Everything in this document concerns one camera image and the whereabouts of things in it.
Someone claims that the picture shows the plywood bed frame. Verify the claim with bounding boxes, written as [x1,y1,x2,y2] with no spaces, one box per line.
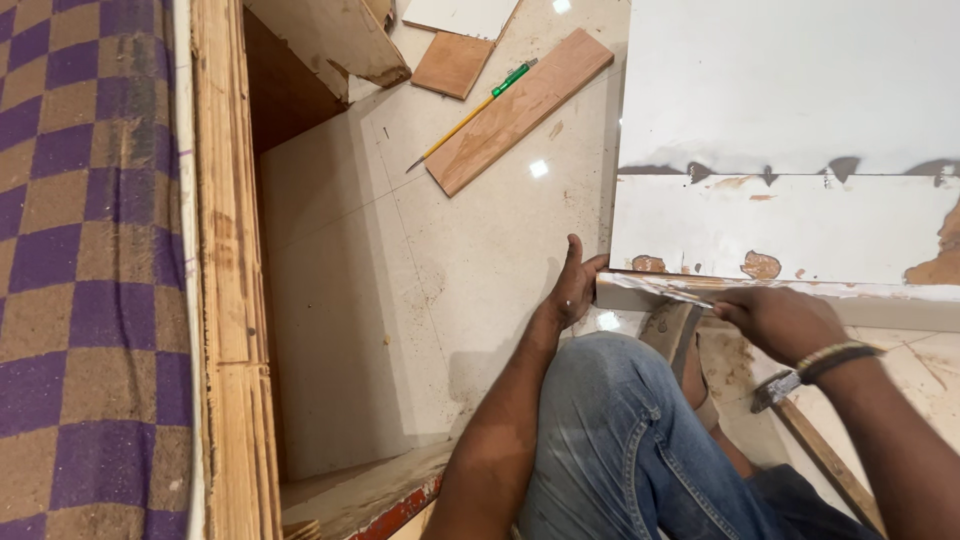
[187,0,350,540]

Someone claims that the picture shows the person's left hand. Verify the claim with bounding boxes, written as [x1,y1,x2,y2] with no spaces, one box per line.
[541,234,610,332]

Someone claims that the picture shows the beaded wrist bracelet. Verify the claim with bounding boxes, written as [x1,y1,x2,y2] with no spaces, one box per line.
[795,340,888,387]

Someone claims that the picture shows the long brown wooden plank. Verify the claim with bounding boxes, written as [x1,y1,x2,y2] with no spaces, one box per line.
[423,27,616,199]

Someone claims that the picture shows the rough plywood offcut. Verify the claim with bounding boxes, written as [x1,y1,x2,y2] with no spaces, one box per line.
[243,0,413,105]

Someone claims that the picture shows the white laminated plywood panel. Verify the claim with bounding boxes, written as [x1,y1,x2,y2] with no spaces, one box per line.
[596,0,960,334]

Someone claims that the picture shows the plywood board with red edge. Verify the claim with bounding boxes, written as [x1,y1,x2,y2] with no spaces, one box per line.
[280,441,456,540]

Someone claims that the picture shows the white laminate sheet offcut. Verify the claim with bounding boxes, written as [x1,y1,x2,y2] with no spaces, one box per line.
[400,0,523,43]

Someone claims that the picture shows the person's blue jeans leg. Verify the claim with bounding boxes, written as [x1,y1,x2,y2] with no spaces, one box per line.
[516,331,886,540]

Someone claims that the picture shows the white laminate edge strip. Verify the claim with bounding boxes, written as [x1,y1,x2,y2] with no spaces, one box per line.
[596,270,960,308]

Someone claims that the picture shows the yellow pencil with green cap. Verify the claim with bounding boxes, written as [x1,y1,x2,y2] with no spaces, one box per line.
[405,57,540,174]

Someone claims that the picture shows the small square wooden piece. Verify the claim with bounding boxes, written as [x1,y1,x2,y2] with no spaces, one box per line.
[409,30,497,102]

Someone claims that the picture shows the wooden handled hammer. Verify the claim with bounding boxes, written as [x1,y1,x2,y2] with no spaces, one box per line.
[750,369,888,535]

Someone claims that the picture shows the purple checkered mattress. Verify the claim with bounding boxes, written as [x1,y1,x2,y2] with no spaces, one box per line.
[0,0,198,540]

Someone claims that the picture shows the person's right hand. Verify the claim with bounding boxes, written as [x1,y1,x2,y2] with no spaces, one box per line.
[708,285,849,369]

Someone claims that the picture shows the person's brown sandal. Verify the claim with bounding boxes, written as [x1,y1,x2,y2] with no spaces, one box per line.
[637,301,723,434]

